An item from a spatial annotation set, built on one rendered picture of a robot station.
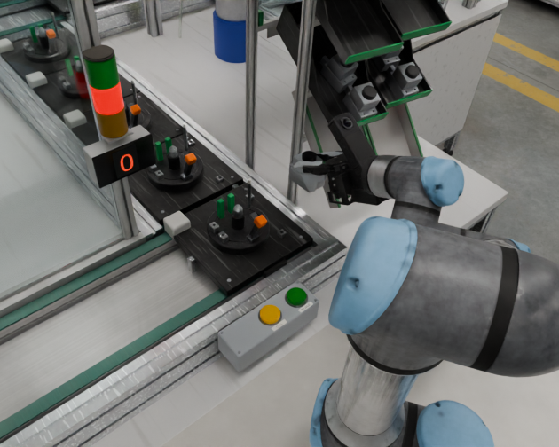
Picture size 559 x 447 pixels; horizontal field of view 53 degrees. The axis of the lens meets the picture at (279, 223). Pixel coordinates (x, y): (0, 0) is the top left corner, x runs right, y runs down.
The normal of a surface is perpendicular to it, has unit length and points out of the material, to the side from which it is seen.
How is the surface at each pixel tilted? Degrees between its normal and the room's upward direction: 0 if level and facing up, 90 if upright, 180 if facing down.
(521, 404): 0
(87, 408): 0
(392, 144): 45
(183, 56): 0
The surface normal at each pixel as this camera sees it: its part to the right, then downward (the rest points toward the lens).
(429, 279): -0.11, -0.26
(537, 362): 0.14, 0.60
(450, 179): 0.59, 0.14
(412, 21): 0.25, -0.36
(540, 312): 0.11, -0.10
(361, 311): -0.34, 0.47
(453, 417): 0.18, -0.66
